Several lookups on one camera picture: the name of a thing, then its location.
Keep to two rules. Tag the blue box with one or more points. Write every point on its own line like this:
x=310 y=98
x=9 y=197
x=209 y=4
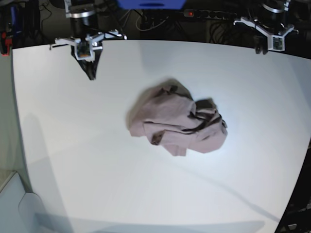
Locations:
x=151 y=4

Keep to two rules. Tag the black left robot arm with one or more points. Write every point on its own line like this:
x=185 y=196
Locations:
x=270 y=21

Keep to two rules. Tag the mauve pink t-shirt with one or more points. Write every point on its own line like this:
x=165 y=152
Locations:
x=167 y=116

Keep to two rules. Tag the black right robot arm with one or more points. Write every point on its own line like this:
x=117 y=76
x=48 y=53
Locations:
x=83 y=15

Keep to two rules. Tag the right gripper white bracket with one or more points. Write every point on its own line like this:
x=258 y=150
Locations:
x=87 y=51

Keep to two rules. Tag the white power strip red switch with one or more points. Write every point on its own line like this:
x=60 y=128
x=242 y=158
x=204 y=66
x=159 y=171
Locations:
x=207 y=14

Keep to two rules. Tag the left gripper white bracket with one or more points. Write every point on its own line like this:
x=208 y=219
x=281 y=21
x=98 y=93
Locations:
x=270 y=39

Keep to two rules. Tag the red black clamp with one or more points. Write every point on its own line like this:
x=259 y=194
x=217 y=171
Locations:
x=5 y=43

